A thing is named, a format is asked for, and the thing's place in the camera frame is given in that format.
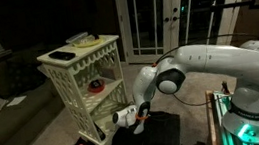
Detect black phone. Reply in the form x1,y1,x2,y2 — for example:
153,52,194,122
47,48,77,64

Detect metal mounting rails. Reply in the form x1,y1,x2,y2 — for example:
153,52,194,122
213,87,248,145

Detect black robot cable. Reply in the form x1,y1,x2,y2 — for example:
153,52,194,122
149,28,259,113

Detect small black round object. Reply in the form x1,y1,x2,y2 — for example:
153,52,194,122
89,80,102,89

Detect wooden base frame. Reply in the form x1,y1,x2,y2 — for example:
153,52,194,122
203,89,224,145

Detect red bowl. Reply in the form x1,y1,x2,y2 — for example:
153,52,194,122
84,78,107,95

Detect black remote control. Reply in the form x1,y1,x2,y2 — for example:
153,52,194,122
93,120,107,142

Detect grey fabric couch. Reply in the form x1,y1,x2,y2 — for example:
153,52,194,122
0,40,76,145

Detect white lattice shelf unit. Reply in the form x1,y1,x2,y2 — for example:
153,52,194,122
34,32,138,145

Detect white paper sheet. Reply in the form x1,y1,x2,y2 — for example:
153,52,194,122
5,94,29,108

